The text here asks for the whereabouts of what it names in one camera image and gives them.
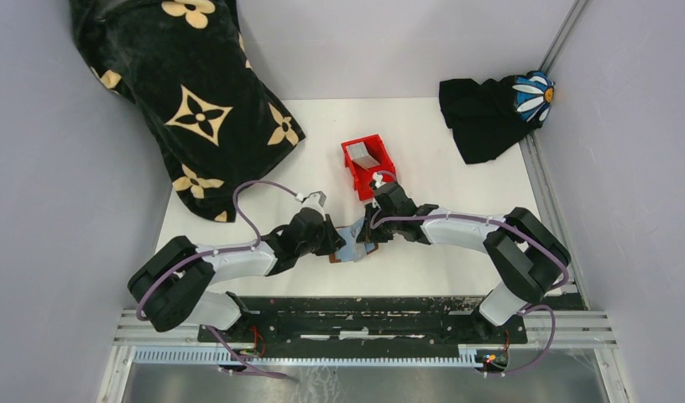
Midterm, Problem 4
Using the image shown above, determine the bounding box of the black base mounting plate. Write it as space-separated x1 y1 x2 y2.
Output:
222 296 528 359

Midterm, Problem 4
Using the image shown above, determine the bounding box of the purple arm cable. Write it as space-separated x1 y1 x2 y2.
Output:
135 179 305 380
369 170 572 378

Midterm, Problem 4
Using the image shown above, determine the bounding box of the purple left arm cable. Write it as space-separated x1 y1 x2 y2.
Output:
135 179 305 380

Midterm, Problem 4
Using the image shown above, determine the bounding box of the aluminium rail frame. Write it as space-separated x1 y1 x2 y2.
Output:
95 0 633 403

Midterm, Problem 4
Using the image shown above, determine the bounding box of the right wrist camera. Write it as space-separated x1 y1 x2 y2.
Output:
369 172 386 191

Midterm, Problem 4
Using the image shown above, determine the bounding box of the black cloth with daisy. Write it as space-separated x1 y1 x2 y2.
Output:
438 71 555 165

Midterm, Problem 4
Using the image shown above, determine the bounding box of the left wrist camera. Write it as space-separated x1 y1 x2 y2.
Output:
295 191 327 217

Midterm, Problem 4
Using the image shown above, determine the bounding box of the red plastic bin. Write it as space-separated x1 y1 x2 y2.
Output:
341 134 396 202

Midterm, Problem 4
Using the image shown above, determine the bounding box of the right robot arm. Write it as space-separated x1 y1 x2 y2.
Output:
358 181 571 343

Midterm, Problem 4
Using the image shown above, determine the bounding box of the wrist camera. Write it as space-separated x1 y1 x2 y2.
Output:
369 172 386 191
295 191 327 217

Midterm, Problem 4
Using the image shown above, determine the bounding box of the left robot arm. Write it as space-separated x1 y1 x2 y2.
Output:
127 207 346 342

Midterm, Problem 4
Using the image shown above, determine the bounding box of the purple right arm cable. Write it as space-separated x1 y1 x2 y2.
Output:
369 170 572 378

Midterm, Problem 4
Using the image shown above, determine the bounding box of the black blanket with beige flowers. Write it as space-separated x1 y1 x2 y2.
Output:
69 0 305 222

